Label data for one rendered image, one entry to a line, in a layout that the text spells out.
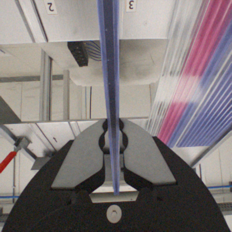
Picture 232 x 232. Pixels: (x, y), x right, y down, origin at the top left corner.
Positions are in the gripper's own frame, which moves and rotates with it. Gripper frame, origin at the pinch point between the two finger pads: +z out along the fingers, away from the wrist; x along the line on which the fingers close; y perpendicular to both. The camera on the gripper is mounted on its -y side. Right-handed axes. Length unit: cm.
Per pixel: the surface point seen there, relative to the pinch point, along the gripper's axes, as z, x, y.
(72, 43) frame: 39.0, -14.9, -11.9
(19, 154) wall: 130, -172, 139
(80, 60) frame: 47.1, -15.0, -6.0
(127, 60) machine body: 59, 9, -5
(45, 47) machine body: 47, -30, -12
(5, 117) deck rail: 16.0, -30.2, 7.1
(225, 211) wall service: 60, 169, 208
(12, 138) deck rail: 14.7, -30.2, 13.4
